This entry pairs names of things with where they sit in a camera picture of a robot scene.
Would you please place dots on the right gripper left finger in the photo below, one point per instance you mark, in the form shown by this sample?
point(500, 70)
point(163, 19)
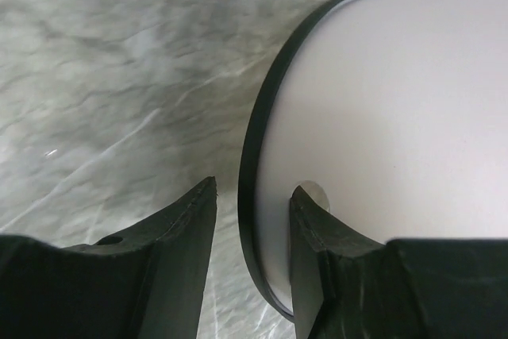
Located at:
point(148, 280)

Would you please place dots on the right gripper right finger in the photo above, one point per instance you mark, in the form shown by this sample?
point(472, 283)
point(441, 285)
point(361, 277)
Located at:
point(317, 241)

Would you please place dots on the white round bucket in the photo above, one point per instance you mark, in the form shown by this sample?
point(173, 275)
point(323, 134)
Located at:
point(397, 109)

